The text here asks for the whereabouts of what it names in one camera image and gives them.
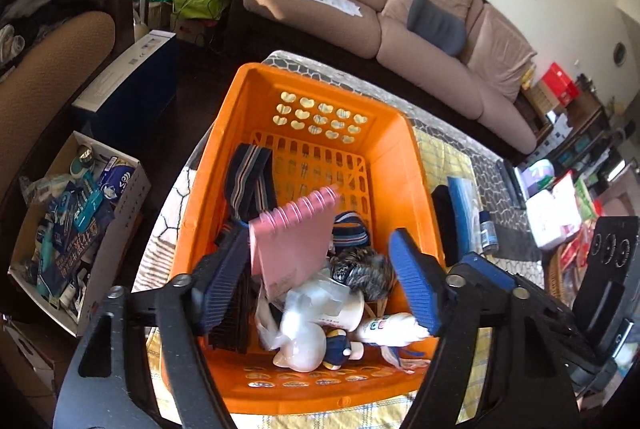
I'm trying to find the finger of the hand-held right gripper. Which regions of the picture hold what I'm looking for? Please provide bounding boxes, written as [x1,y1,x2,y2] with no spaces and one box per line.
[450,253,596,370]

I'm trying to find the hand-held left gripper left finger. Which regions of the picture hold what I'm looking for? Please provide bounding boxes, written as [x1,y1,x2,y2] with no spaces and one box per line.
[52,221,251,429]

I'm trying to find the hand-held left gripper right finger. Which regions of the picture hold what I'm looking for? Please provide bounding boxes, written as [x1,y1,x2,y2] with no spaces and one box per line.
[389,228,581,429]

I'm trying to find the blue black folding brush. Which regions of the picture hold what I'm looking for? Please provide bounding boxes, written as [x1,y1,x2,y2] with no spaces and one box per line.
[207,219,256,355]

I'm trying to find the dark knit scrunchie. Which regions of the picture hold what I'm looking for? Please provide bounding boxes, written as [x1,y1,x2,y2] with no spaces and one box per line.
[329,246,396,302]

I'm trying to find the white cream tube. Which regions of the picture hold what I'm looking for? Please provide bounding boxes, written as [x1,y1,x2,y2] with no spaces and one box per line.
[352,311,431,345]

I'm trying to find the pink spiral notebook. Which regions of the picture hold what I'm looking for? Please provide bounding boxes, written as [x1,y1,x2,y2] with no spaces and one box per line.
[248,185,343,301]

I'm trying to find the sheer light blue ribbon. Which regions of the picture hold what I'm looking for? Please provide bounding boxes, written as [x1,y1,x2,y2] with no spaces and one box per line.
[255,281,346,352]

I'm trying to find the blue striped strap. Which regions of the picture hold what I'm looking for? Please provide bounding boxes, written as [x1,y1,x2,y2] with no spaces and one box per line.
[224,143,373,255]

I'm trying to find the orange plastic basket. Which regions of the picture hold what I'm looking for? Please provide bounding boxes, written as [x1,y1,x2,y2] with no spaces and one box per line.
[160,62,448,415]

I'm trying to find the blue spray can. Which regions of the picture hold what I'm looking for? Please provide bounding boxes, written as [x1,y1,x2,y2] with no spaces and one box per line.
[477,209,501,255]

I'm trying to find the blue white packet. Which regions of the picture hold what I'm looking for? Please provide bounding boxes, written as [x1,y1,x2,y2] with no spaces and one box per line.
[446,176,483,260]

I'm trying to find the black cloth pouch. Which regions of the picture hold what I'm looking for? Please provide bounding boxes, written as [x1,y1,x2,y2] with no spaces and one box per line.
[431,184,461,262]

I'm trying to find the white tissue box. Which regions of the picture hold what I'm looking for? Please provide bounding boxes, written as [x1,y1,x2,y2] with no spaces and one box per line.
[525,174,583,250]

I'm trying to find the black remote control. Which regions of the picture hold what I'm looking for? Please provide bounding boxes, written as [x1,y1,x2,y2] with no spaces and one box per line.
[507,166,529,210]
[495,158,516,202]

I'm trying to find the pile of snack packets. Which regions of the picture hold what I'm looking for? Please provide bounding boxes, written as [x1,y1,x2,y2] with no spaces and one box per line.
[557,174,608,270]

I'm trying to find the purple green tissue pack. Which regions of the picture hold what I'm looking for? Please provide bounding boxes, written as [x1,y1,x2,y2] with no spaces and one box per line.
[520,159,557,190]

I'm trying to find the yellow plaid cloth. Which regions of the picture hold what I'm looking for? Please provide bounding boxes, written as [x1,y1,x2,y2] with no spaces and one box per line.
[150,129,498,429]

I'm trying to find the dark wooden side cabinet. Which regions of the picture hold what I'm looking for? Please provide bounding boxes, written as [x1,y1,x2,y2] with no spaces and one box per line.
[530,79,606,170]

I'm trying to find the cardboard box of packets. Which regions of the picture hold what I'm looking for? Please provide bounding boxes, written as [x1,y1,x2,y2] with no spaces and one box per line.
[7,130,151,337]

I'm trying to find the red box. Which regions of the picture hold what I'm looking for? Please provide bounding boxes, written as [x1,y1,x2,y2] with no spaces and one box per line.
[541,62,581,107]

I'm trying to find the blue box with white top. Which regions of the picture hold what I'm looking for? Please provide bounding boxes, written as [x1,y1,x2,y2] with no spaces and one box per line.
[72,30,178,145]

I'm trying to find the grey blue pillow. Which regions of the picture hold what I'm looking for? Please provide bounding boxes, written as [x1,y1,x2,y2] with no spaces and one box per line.
[406,0,467,56]

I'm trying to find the brown upholstered chair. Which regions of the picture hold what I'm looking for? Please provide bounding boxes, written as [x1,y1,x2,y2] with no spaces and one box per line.
[0,12,118,190]

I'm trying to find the light green bag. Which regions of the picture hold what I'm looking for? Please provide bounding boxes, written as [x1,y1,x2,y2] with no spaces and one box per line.
[172,0,221,21]

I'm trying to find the brown sofa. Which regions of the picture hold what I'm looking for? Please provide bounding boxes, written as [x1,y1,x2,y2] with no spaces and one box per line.
[227,0,538,155]

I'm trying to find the white printed papers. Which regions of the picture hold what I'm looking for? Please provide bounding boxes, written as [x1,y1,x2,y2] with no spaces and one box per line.
[292,0,363,17]

